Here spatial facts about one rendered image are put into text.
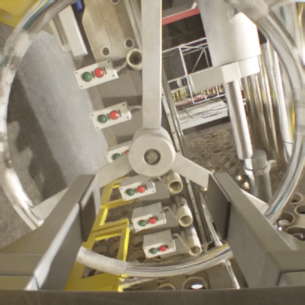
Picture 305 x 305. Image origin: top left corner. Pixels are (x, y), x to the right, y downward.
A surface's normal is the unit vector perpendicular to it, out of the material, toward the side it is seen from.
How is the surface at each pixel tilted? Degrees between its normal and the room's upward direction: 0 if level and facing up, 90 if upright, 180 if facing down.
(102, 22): 90
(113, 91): 90
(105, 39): 90
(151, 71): 90
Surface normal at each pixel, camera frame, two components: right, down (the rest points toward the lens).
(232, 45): -0.31, 0.37
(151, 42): 0.01, 0.29
